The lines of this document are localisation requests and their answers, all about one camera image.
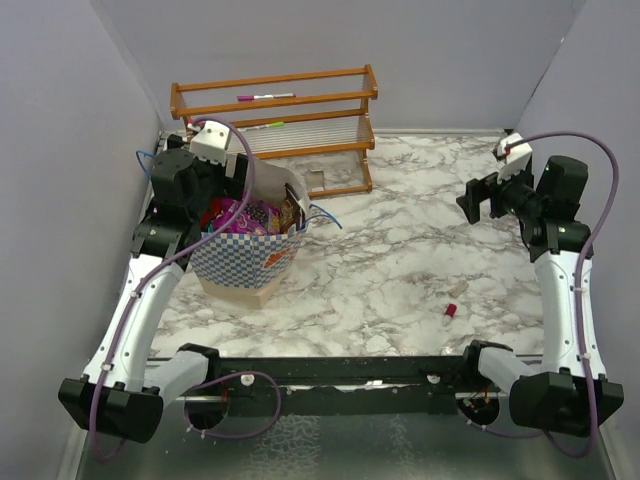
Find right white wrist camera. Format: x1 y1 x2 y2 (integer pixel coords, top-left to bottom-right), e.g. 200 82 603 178
492 133 533 184

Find pink marker pen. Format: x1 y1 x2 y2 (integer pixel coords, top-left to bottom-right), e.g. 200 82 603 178
236 92 297 103

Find purple snack packet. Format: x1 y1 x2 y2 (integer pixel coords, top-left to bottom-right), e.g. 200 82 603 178
211 198 280 236

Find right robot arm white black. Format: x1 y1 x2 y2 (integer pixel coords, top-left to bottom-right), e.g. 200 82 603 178
456 155 624 437

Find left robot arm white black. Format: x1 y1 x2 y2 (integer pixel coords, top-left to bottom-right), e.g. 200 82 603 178
58 122 251 443

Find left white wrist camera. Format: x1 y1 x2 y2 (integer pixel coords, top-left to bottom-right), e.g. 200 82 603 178
189 120 231 166

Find brown kettle chips bag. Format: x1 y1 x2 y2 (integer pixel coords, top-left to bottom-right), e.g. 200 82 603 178
279 183 306 234

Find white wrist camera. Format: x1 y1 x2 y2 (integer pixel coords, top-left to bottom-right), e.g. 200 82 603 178
189 120 231 166
492 133 533 184

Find small beige cork piece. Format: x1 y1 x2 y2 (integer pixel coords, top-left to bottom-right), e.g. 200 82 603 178
448 281 469 298

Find wooden two-tier shelf rack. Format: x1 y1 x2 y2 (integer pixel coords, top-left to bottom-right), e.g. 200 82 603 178
169 64 379 198

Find green marker pen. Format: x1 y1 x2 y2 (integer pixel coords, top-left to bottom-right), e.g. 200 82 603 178
239 121 285 132

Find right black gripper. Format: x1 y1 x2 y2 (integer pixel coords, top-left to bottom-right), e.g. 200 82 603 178
458 160 546 224

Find blue checkered paper bag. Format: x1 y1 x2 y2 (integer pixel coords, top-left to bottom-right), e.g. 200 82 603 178
135 149 344 310

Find red Doritos chips bag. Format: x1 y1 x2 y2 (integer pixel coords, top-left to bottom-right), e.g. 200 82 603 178
200 198 226 233

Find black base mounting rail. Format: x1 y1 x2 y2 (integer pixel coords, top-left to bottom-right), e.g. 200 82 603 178
179 343 497 417

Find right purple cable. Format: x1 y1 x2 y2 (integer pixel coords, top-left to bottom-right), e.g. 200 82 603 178
457 131 620 459

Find small red lip balm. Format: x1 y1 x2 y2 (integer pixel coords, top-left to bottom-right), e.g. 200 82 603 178
442 303 457 326

